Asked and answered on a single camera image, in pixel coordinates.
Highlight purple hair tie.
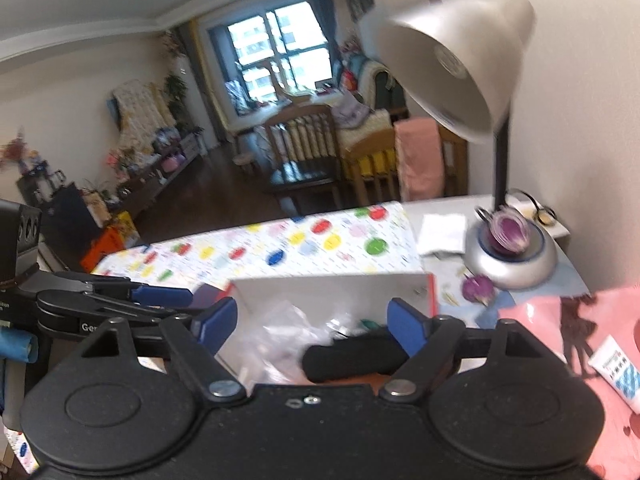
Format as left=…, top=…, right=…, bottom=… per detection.
left=462, top=272, right=496, bottom=306
left=489, top=209, right=531, bottom=255

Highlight colourful dotted tablecloth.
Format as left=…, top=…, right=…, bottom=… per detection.
left=0, top=201, right=436, bottom=476

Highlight black foam cylinder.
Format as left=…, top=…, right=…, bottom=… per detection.
left=302, top=337, right=412, bottom=386

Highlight orange bag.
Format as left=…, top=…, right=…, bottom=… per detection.
left=80, top=225, right=126, bottom=271

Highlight floral cloth cover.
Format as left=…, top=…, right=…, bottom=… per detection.
left=111, top=79, right=178, bottom=153

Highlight thin black eyeglasses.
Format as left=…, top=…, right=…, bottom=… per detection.
left=505, top=189, right=557, bottom=225

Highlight beige curtain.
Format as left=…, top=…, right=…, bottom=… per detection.
left=187, top=17, right=231, bottom=133

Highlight silver desk lamp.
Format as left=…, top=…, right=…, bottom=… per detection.
left=359, top=0, right=558, bottom=291

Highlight large balcony window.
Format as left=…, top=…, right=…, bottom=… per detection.
left=207, top=2, right=333, bottom=121

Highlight white box with red outside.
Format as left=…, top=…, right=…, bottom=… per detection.
left=215, top=272, right=440, bottom=386

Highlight lilac clothes pile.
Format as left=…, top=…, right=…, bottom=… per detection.
left=332, top=96, right=368, bottom=128

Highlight grey blue curtain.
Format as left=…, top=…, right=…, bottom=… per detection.
left=302, top=0, right=346, bottom=81

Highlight pink plastic bag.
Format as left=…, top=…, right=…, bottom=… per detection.
left=496, top=286, right=640, bottom=480

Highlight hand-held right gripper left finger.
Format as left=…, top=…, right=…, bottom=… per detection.
left=80, top=297, right=247, bottom=405

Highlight clear plastic wrapper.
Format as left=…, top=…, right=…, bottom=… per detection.
left=239, top=302, right=333, bottom=383

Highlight sofa with knitted cover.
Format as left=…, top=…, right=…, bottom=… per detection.
left=335, top=52, right=406, bottom=181

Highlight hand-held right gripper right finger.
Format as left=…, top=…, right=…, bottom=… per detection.
left=379, top=297, right=548, bottom=403

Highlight green potted plant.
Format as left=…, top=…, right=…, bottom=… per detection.
left=164, top=74, right=188, bottom=111

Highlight light wooden chair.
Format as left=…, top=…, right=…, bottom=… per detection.
left=345, top=127, right=468, bottom=206

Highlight yellow box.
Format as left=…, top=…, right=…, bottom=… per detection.
left=116, top=210, right=141, bottom=241

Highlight dark tv cabinet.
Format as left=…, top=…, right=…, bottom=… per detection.
left=112, top=132, right=207, bottom=211

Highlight folded white tissue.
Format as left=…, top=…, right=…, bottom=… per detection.
left=416, top=212, right=469, bottom=257

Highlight vase of dried flowers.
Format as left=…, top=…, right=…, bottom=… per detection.
left=0, top=132, right=31, bottom=171

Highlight white cream tube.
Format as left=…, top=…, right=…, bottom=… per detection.
left=586, top=335, right=640, bottom=411

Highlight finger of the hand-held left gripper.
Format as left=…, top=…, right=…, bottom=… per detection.
left=36, top=272, right=194, bottom=310
left=37, top=292, right=195, bottom=337

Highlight dark wooden slatted chair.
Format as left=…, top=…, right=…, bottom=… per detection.
left=262, top=104, right=343, bottom=211

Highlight black side cabinet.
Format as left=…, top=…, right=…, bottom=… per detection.
left=15, top=170, right=98, bottom=261

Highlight pink towel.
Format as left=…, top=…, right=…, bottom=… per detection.
left=394, top=116, right=446, bottom=202

